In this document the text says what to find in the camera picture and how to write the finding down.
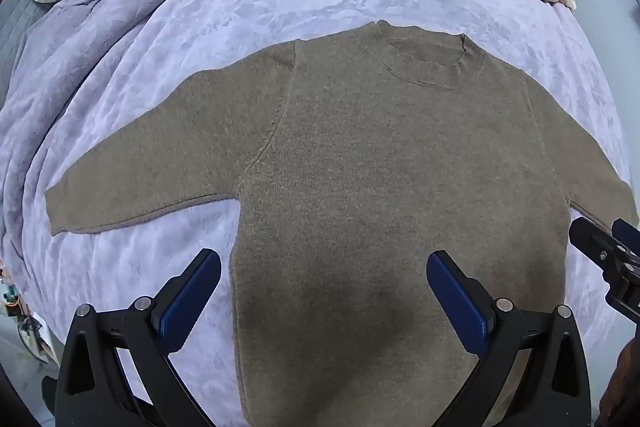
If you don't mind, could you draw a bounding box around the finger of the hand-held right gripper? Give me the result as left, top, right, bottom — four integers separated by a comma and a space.
612, 219, 640, 256
569, 217, 640, 324

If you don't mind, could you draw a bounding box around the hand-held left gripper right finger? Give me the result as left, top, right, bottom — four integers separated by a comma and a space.
426, 250, 592, 427

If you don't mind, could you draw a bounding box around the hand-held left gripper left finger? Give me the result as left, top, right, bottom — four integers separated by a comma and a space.
54, 248, 222, 427

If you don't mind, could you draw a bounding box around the olive knit sweater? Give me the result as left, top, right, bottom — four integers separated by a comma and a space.
45, 21, 632, 427

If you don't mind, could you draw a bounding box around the person's right forearm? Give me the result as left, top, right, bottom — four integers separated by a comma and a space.
597, 337, 640, 427

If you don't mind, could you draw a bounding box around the lavender plush blanket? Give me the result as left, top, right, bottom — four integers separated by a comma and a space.
0, 0, 637, 427

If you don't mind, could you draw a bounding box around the grey quilted sofa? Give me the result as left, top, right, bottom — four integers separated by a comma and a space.
0, 0, 117, 100

